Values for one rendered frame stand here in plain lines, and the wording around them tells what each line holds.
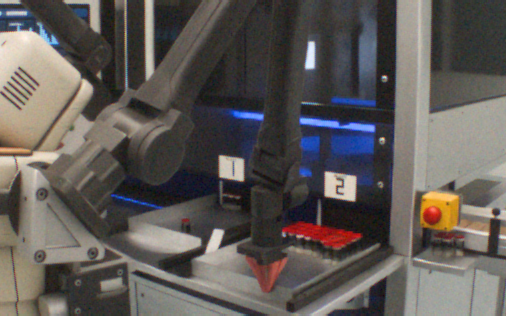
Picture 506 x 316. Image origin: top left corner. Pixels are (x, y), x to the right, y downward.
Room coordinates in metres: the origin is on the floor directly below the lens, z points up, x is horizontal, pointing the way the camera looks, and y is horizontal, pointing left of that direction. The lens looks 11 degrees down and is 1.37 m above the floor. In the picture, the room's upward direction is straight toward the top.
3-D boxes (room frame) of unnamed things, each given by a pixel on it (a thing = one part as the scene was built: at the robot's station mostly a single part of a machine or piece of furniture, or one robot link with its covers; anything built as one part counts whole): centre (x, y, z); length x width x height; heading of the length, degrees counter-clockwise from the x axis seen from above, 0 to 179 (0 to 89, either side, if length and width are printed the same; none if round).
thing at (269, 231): (1.12, -0.01, 1.01); 0.10 x 0.07 x 0.07; 142
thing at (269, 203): (1.13, -0.02, 1.08); 0.07 x 0.06 x 0.07; 144
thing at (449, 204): (1.33, -0.41, 1.00); 0.08 x 0.07 x 0.07; 142
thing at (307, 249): (1.37, -0.12, 0.90); 0.18 x 0.02 x 0.05; 51
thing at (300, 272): (1.30, -0.07, 0.90); 0.34 x 0.26 x 0.04; 141
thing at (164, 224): (1.60, 0.13, 0.90); 0.34 x 0.26 x 0.04; 142
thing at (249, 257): (1.13, -0.02, 0.94); 0.07 x 0.07 x 0.09; 52
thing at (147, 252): (1.44, 0.04, 0.87); 0.70 x 0.48 x 0.02; 52
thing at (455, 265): (1.36, -0.44, 0.87); 0.14 x 0.13 x 0.02; 142
